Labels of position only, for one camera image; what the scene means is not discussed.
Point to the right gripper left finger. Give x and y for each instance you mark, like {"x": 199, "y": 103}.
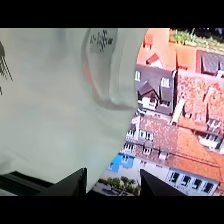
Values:
{"x": 74, "y": 186}

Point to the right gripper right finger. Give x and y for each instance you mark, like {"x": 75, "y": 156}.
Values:
{"x": 152, "y": 186}

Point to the white T-shirt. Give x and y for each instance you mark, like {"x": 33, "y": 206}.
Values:
{"x": 60, "y": 110}

